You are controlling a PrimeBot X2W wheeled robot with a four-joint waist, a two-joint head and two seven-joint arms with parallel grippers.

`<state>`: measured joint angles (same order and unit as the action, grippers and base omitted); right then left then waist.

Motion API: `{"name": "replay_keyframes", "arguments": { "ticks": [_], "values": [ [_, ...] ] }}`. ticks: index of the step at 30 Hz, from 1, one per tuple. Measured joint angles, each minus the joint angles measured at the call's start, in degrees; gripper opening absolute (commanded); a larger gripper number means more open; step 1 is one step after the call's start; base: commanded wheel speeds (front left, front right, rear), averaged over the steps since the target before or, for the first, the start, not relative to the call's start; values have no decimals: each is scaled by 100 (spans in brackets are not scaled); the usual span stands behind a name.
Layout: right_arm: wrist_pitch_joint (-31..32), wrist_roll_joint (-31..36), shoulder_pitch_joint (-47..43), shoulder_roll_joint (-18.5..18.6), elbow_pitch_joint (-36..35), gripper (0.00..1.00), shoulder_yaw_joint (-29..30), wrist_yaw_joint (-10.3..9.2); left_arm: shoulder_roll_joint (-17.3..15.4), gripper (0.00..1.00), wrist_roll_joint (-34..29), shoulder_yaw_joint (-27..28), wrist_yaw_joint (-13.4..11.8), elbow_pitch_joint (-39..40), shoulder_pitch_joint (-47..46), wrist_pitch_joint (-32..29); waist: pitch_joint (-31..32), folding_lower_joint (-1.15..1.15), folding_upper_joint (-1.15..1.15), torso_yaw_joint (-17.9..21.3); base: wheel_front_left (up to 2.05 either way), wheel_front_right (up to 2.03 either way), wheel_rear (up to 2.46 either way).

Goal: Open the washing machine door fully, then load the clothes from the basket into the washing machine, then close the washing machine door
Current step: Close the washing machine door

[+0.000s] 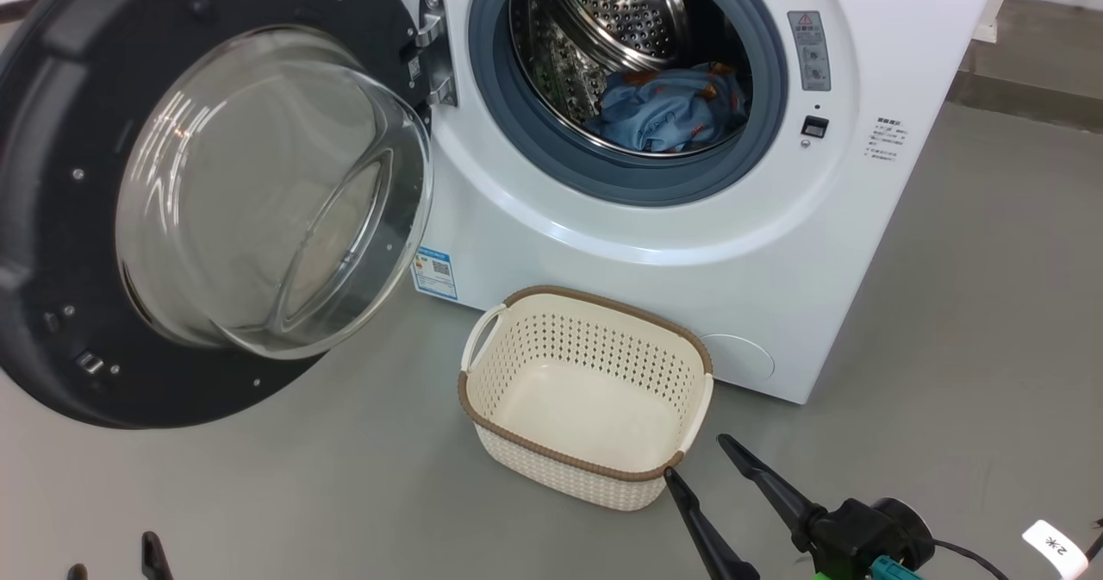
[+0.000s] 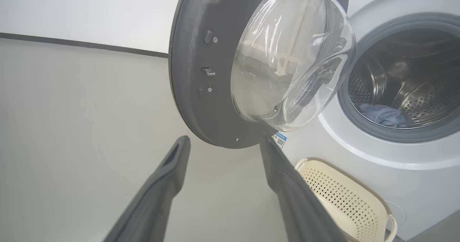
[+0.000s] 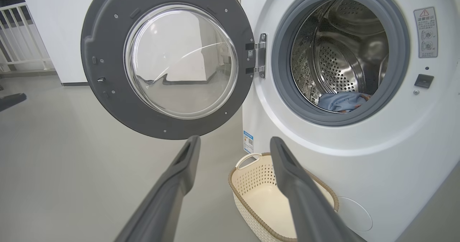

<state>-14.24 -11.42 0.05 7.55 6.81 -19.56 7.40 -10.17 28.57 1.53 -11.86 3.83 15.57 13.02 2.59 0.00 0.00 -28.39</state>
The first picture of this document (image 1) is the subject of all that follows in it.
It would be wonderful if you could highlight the white paper cable tag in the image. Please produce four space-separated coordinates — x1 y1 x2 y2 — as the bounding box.
1022 520 1089 580

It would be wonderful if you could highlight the chrome door hinge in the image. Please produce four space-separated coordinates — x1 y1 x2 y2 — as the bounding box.
417 0 458 107

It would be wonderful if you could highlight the blue orange-print garment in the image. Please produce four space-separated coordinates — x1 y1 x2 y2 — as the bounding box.
586 63 751 154

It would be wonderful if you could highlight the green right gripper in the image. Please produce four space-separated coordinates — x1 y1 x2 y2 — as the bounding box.
664 434 833 580

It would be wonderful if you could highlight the round white filter cover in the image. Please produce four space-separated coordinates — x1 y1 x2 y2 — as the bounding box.
700 334 776 383

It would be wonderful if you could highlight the cream perforated laundry basket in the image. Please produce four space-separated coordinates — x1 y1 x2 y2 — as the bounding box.
458 285 715 512

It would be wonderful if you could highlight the white front-load washing machine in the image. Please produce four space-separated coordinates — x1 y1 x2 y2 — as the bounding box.
371 0 1007 406

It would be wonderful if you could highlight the stainless steel washer drum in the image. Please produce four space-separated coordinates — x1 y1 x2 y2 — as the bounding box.
508 0 755 159

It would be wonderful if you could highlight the printed text notice label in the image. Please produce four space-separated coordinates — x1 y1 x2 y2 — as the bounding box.
869 117 904 163

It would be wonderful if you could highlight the grey rubber door gasket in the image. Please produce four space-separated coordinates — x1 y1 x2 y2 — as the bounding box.
468 0 789 208

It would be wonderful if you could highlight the blue energy label sticker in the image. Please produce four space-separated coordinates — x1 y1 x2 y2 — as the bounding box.
411 247 458 302

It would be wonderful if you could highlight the grey warning sticker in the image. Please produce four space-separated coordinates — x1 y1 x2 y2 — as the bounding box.
788 11 832 92

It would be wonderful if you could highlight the teal-plug right camera cable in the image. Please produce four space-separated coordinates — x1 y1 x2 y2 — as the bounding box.
869 539 1011 580

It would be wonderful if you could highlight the black round glass washer door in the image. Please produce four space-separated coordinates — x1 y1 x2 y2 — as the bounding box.
0 0 434 430

